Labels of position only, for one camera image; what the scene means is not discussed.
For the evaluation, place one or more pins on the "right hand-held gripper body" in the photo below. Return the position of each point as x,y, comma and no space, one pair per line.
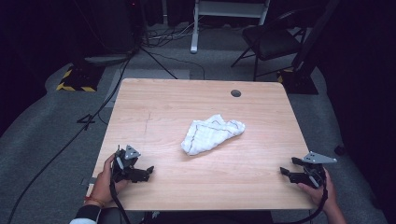
313,175

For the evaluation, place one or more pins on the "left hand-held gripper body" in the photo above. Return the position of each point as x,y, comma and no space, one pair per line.
124,169

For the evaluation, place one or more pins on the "white towel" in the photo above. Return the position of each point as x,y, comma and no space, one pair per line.
208,135

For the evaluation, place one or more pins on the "person's right hand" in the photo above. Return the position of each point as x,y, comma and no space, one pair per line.
327,194

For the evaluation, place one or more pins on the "person's left hand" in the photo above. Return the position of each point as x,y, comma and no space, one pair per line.
102,186

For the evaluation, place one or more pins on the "grey tape strip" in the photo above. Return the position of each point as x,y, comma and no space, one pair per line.
90,180

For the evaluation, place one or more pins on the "small black floor object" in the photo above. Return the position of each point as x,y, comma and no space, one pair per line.
340,150

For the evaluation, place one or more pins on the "black yellow striped stand base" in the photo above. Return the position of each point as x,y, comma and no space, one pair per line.
79,77
299,82

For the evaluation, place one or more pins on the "grey table grommet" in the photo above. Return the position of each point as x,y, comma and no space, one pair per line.
236,93

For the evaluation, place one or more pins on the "black folding chair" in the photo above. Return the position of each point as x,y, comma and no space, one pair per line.
271,43

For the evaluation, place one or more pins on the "black slanted stand pole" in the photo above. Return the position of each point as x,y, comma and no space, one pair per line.
314,34

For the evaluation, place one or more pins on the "white metal stand frame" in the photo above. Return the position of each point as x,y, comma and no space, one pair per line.
195,28

